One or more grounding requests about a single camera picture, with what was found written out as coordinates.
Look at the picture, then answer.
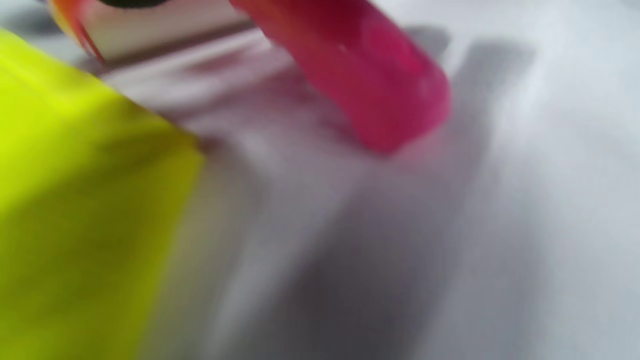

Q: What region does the person's right hand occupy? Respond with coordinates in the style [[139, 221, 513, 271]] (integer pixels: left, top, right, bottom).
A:
[[100, 0, 171, 9]]

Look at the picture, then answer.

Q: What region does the yellow t-shirt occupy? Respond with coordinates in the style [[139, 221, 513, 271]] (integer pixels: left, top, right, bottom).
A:
[[0, 29, 206, 360]]

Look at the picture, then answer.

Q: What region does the pink lint roller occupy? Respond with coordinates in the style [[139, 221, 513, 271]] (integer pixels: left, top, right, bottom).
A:
[[47, 0, 453, 155]]

